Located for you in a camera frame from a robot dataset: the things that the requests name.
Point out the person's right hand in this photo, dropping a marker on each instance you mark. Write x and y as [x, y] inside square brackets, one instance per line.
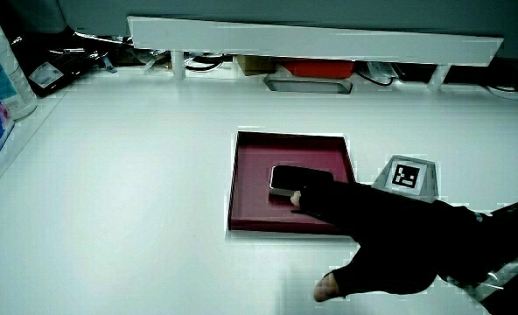
[386, 245]

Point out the black smartphone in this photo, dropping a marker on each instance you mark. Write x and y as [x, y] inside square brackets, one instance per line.
[294, 177]

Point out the person's right forearm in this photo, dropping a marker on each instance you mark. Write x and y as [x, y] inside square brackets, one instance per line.
[510, 238]

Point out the dark red square tray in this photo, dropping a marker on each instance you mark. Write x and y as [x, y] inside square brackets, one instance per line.
[254, 175]

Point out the grey flat tray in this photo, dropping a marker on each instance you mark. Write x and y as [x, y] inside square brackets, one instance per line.
[307, 85]

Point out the orange box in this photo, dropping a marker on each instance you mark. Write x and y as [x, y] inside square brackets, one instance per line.
[319, 68]

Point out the brown cardboard box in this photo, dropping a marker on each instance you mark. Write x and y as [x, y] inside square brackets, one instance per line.
[254, 65]

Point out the white desk riser shelf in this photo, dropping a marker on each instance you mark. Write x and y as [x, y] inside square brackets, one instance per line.
[285, 39]

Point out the black plastic bag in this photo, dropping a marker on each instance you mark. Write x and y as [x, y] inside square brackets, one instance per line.
[62, 65]

